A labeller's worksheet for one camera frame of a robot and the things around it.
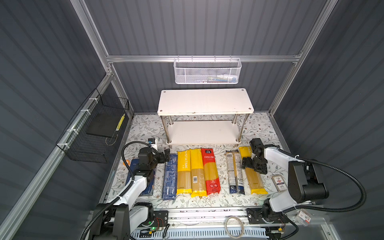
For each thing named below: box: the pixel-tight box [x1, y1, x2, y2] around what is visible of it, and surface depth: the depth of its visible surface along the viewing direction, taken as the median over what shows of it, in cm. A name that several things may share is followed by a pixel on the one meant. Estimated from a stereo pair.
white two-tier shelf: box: [157, 88, 255, 145], surface depth 90 cm
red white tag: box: [295, 209, 312, 227], surface depth 74 cm
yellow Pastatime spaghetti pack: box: [177, 149, 193, 195], surface depth 88 cm
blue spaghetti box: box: [162, 154, 178, 201], surface depth 85 cm
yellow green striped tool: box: [116, 113, 126, 132], surface depth 80 cm
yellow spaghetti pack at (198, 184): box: [190, 148, 207, 198], surface depth 88 cm
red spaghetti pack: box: [201, 148, 221, 196], surface depth 88 cm
